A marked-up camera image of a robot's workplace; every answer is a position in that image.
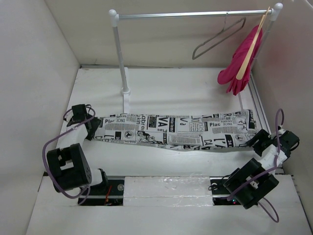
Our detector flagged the newspaper print trousers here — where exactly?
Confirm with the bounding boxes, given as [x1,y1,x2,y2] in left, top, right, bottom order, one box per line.
[94,110,259,151]

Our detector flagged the grey metal hanger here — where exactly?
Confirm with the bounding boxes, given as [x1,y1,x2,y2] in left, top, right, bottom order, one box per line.
[192,13,246,60]

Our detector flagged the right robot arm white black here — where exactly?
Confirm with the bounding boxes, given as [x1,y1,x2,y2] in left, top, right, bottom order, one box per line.
[223,128,300,209]

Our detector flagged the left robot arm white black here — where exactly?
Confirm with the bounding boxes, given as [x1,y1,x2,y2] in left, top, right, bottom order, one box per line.
[43,104,101,193]

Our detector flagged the wooden hanger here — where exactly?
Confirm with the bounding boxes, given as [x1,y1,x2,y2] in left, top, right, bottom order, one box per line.
[236,7,270,80]

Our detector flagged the pink garment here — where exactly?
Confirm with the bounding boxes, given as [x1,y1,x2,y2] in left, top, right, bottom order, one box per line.
[217,25,263,95]

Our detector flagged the white metal clothes rack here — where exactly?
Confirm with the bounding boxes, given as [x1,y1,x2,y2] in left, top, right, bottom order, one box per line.
[108,2,283,113]

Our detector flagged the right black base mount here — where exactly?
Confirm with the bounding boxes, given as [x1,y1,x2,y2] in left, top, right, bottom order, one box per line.
[208,178,241,206]

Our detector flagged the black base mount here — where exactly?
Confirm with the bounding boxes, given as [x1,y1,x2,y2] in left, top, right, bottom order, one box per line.
[208,178,241,206]
[77,177,125,206]

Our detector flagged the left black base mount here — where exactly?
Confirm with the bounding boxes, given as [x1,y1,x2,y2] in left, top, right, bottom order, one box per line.
[77,177,125,206]

